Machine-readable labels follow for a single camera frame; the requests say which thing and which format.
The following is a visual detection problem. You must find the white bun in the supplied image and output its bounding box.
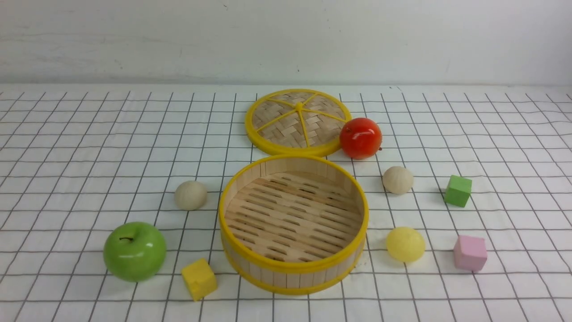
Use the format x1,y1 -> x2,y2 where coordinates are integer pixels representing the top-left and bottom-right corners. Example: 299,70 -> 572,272
382,166 -> 413,195
174,181 -> 208,211

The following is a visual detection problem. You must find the yellow bun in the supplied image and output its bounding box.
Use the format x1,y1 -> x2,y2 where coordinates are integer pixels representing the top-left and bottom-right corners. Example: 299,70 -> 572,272
386,226 -> 425,263

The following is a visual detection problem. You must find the woven bamboo steamer lid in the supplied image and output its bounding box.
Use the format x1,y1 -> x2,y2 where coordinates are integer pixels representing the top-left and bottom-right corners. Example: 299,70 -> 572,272
244,89 -> 352,157

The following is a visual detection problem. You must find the bamboo steamer tray yellow rim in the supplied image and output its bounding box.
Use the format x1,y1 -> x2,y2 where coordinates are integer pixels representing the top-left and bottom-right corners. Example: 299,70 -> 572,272
218,155 -> 369,295

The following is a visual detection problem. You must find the red tomato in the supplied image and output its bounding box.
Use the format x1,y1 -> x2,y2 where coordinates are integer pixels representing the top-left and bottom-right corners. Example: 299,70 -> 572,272
339,118 -> 383,160

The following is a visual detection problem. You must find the yellow foam cube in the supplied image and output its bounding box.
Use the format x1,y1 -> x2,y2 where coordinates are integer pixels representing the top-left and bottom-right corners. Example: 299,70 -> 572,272
181,258 -> 217,301

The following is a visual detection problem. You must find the green foam cube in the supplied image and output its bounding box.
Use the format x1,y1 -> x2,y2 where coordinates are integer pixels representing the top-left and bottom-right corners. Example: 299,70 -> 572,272
444,175 -> 472,208

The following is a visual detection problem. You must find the green apple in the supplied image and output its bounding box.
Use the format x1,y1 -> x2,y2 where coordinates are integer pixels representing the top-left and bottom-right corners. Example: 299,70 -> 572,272
103,221 -> 166,283

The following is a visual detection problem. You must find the pink foam cube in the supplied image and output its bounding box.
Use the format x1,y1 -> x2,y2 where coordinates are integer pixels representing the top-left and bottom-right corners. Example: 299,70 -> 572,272
453,235 -> 488,271

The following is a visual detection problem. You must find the white grid tablecloth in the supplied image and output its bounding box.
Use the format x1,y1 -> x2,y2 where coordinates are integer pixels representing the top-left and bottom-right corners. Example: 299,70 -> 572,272
0,85 -> 572,322

